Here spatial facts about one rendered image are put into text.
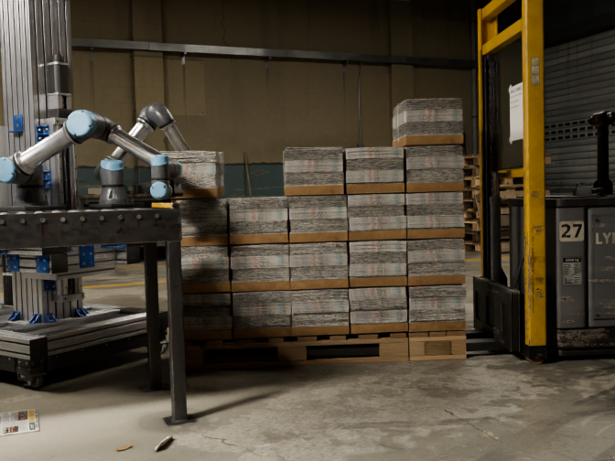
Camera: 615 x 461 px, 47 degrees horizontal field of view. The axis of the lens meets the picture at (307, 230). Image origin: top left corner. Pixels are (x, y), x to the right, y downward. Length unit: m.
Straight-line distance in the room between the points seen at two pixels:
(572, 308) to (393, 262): 0.88
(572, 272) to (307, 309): 1.28
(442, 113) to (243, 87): 7.19
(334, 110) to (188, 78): 2.29
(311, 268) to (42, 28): 1.81
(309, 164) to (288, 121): 7.28
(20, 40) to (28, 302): 1.32
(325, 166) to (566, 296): 1.31
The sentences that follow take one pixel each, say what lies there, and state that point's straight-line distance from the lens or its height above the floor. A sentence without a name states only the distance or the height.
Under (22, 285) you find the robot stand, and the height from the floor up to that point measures 0.41.
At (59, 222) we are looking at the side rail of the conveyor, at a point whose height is 0.76.
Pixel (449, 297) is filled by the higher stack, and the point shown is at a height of 0.31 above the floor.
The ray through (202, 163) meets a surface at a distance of 3.43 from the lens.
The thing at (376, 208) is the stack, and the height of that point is 0.76.
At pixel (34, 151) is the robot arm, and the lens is 3.36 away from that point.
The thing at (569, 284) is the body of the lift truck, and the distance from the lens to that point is 3.59.
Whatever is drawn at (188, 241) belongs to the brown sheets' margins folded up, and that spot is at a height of 0.62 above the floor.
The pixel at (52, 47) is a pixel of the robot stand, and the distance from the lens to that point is 3.91.
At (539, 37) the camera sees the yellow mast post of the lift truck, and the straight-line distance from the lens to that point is 3.54.
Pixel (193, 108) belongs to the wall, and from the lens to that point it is 10.29.
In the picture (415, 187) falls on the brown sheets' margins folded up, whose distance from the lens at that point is 3.49.
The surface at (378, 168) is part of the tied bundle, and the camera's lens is 3.47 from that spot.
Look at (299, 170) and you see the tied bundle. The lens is 3.43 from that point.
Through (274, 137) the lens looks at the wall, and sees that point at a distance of 10.59.
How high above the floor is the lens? 0.84
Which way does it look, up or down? 3 degrees down
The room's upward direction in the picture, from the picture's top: 2 degrees counter-clockwise
